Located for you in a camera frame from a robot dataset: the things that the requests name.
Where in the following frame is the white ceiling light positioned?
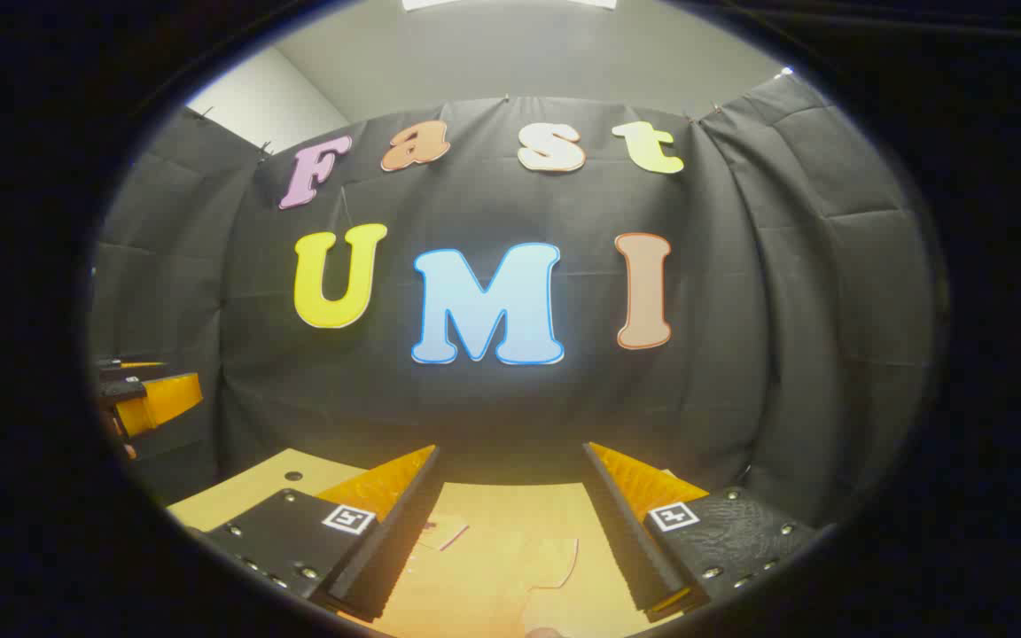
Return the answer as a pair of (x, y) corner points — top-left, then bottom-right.
(402, 0), (618, 12)

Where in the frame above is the orange T-shirt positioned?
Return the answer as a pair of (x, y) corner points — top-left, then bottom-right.
(391, 496), (644, 638)

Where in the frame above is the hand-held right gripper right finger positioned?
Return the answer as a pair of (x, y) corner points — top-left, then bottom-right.
(583, 441), (833, 623)

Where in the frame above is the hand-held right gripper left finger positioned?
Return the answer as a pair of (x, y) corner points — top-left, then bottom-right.
(200, 445), (441, 623)

